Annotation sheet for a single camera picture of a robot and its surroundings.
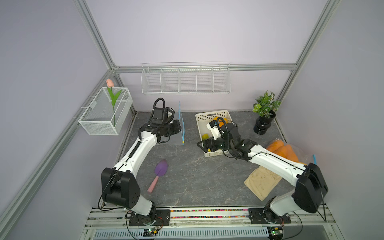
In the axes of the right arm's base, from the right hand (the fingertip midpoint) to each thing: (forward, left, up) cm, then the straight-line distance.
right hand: (202, 140), depth 79 cm
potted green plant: (+18, -38, +6) cm, 42 cm away
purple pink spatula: (-7, +26, -21) cm, 34 cm away
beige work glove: (-16, -34, -20) cm, 42 cm away
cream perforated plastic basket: (+31, -1, -17) cm, 35 cm away
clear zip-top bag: (+11, +12, +1) cm, 17 cm away
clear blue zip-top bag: (+3, -49, -14) cm, 51 cm away
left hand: (+8, +11, +2) cm, 14 cm away
